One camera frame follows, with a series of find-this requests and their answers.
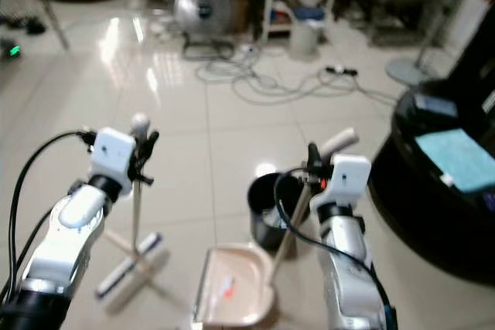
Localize beige long-handled dustpan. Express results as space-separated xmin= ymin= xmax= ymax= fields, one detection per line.
xmin=192 ymin=128 xmax=360 ymax=328

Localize tangled floor cables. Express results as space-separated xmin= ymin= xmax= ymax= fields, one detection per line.
xmin=193 ymin=46 xmax=399 ymax=108

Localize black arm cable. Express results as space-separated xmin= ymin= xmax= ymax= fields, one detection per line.
xmin=272 ymin=166 xmax=397 ymax=330
xmin=2 ymin=130 xmax=94 ymax=323

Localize black round waste bin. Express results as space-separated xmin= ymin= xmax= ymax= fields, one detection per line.
xmin=247 ymin=173 xmax=306 ymax=251

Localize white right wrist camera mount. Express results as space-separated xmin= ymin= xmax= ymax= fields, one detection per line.
xmin=309 ymin=154 xmax=372 ymax=212

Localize black power strip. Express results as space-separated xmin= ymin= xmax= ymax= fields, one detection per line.
xmin=325 ymin=66 xmax=359 ymax=78

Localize dark tablet device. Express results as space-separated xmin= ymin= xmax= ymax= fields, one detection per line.
xmin=411 ymin=91 xmax=460 ymax=120

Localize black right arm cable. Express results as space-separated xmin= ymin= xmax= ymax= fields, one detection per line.
xmin=272 ymin=166 xmax=397 ymax=330

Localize black round table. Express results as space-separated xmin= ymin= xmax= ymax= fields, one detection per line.
xmin=368 ymin=5 xmax=495 ymax=286

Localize small device with green light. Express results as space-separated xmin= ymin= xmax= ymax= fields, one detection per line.
xmin=2 ymin=39 xmax=22 ymax=60

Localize white plastic bucket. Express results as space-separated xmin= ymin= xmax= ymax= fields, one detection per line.
xmin=288 ymin=19 xmax=323 ymax=60

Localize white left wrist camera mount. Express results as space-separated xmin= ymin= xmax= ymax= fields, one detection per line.
xmin=87 ymin=128 xmax=137 ymax=192

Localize grey floor fan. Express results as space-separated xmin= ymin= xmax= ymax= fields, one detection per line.
xmin=173 ymin=0 xmax=236 ymax=61

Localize beige broom with long stick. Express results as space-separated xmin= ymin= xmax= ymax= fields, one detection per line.
xmin=94 ymin=111 xmax=165 ymax=300

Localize light blue cloth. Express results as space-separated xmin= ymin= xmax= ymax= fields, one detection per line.
xmin=414 ymin=128 xmax=495 ymax=195

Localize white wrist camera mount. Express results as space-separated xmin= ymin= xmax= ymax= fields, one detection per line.
xmin=309 ymin=154 xmax=372 ymax=212
xmin=87 ymin=128 xmax=137 ymax=192

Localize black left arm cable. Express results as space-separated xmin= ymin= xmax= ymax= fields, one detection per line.
xmin=2 ymin=130 xmax=94 ymax=323

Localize grey round stand with pole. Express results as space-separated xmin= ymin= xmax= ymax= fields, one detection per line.
xmin=385 ymin=0 xmax=465 ymax=88

